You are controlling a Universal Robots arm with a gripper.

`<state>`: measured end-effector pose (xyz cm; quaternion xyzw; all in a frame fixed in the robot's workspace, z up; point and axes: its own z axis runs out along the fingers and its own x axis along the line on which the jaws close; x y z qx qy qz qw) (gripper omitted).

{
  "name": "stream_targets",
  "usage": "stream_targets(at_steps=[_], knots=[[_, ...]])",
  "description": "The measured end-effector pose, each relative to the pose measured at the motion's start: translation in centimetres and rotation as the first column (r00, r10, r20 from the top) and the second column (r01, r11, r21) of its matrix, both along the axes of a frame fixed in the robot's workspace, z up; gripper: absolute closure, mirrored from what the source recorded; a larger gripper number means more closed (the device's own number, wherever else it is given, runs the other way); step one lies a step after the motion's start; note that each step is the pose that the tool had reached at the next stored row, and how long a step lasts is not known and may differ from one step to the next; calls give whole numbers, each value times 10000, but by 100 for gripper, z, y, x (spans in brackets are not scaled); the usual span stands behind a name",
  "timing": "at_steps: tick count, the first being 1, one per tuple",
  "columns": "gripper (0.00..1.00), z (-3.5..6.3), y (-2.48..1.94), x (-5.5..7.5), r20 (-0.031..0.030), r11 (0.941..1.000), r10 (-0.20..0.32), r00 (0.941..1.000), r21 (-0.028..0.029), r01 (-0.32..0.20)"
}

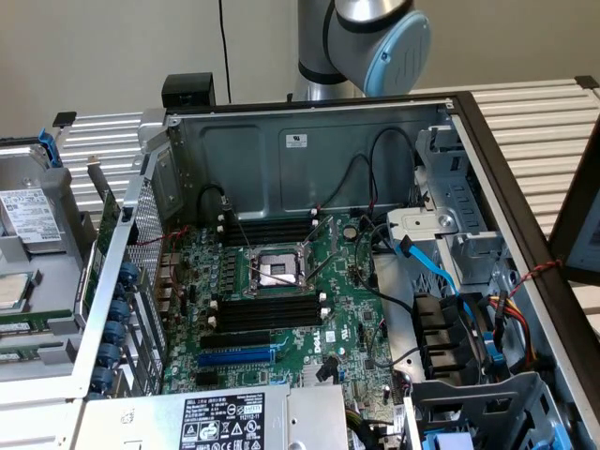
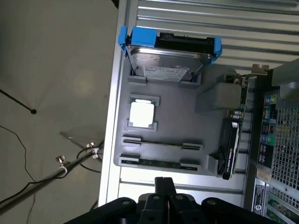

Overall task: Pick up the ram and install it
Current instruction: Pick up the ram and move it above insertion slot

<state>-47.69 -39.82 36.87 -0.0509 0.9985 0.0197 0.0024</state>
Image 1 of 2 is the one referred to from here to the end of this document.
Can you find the RAM slot white latches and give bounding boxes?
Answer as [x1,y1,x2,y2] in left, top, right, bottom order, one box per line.
[216,209,320,227]
[216,219,320,240]
[208,299,328,319]

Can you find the RAM memory stick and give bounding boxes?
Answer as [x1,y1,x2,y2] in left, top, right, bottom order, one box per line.
[207,307,329,335]

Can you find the silver socket cover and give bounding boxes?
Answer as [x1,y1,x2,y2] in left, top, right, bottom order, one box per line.
[302,215,339,282]

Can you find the CPU socket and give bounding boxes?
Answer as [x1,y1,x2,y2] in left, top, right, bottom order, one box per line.
[243,246,315,300]

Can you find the thin metal locking lever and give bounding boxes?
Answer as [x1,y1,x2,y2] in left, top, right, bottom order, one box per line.
[226,201,258,250]
[247,265,307,287]

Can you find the grey metal PC case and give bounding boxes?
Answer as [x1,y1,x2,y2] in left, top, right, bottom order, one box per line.
[0,91,600,450]

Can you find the green motherboard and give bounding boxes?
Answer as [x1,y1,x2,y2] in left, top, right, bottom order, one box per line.
[161,213,398,399]

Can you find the long black expansion slot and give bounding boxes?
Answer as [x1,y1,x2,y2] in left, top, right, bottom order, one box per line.
[200,330,273,352]

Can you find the black angled SATA plug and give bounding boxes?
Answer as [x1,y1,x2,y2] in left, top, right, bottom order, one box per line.
[316,354,339,383]

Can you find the blue expansion slot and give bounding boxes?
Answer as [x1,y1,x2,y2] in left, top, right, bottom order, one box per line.
[196,344,282,369]

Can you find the silver finned heat sink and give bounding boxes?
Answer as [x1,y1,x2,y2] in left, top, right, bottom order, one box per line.
[302,363,339,386]

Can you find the grey metal disk bay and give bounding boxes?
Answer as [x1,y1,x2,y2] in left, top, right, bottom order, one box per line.
[386,124,515,301]

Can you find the black plastic fan shroud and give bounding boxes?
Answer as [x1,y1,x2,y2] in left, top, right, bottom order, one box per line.
[412,291,474,381]

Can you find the black box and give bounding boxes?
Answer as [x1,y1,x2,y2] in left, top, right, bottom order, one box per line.
[161,73,217,108]

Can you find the green graphics card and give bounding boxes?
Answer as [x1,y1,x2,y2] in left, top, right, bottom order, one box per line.
[80,157,122,324]

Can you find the dark grey disk bay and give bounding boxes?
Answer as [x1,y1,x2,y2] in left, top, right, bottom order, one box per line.
[405,369,580,450]

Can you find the silver power supply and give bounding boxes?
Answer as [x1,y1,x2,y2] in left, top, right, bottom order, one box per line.
[69,382,351,450]

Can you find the grey parts rack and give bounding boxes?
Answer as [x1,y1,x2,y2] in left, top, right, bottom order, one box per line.
[0,135,102,376]

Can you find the silver hard disk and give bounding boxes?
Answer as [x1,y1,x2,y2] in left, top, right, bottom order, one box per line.
[0,142,65,254]

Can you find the silver CPU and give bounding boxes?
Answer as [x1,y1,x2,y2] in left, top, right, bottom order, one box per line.
[0,271,37,313]

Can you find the thin black looped wire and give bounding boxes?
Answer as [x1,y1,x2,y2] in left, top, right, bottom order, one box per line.
[367,127,418,210]
[322,154,376,210]

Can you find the short black looped wire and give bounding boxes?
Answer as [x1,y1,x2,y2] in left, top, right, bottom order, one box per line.
[198,184,235,222]

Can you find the thick black cable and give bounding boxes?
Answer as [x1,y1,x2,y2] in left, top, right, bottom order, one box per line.
[353,213,418,313]

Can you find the blue flat SATA wire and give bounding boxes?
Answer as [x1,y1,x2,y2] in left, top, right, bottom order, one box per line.
[395,235,477,329]

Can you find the red black twisted wire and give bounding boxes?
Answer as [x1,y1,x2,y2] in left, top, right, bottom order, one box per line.
[509,259,563,297]
[125,224,192,249]

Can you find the black camera cable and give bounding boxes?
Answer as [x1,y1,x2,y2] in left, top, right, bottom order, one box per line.
[217,0,233,105]

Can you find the yellow black braided cable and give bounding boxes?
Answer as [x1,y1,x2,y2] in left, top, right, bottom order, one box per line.
[346,406,376,450]

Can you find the yellow red power wires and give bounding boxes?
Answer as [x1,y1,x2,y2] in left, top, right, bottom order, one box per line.
[487,293,540,371]

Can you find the blue disk caddy handle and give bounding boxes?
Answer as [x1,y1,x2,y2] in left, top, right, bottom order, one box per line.
[36,129,63,170]

